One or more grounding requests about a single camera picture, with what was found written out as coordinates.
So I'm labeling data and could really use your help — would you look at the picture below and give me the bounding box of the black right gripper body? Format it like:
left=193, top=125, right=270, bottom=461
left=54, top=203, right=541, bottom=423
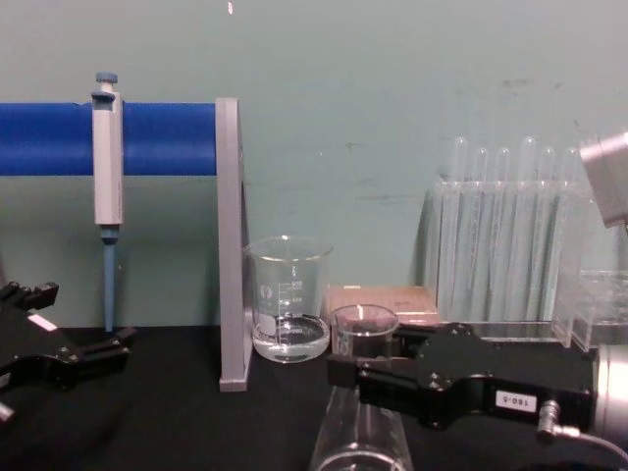
left=460, top=371, right=597, bottom=429

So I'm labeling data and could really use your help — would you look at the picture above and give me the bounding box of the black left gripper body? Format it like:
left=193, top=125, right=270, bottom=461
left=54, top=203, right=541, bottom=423
left=0, top=297, right=68, bottom=370

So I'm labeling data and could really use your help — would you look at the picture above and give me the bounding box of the small glass beaker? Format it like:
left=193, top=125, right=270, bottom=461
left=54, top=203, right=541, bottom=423
left=330, top=303, right=400, bottom=360

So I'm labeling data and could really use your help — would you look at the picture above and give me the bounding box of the brown cardboard box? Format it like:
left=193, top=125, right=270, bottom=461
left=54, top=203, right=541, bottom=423
left=325, top=284, right=442, bottom=326

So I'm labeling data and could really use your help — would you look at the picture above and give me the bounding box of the clear glass cylinder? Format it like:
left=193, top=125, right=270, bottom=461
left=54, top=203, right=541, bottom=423
left=309, top=384, right=414, bottom=471

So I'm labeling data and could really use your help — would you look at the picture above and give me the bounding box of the black table cloth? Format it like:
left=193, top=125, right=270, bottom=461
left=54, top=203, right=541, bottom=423
left=0, top=321, right=628, bottom=471

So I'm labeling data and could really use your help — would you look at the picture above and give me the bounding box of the clear acrylic test tube rack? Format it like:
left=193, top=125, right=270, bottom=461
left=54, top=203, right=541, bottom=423
left=422, top=178, right=591, bottom=350

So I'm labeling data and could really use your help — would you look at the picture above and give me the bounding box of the low clear plastic rack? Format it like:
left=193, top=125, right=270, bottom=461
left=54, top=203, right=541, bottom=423
left=568, top=267, right=628, bottom=347

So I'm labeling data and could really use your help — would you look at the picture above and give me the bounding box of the large glass beaker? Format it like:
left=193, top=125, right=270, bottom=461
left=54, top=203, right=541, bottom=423
left=242, top=235, right=335, bottom=365

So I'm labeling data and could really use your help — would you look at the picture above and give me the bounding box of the grey and blue pipette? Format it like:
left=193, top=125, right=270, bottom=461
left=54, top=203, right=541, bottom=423
left=91, top=70, right=125, bottom=336

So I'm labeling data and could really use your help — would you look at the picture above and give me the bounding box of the blue horizontal stand tube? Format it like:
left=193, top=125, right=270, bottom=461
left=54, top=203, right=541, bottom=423
left=0, top=100, right=218, bottom=178

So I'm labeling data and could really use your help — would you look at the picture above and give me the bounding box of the grey stand end plate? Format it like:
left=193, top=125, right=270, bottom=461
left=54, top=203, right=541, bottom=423
left=214, top=96, right=252, bottom=394

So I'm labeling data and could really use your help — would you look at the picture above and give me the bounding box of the clear glass test tube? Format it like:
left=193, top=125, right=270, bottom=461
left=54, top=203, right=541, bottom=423
left=560, top=146, right=581, bottom=315
left=539, top=146, right=556, bottom=315
left=472, top=146, right=491, bottom=315
left=494, top=146, right=512, bottom=315
left=452, top=136, right=471, bottom=315
left=519, top=135, right=539, bottom=315

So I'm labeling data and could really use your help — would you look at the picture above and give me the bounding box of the dark cable with silver plug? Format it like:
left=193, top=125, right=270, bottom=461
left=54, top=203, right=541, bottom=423
left=536, top=398, right=628, bottom=455

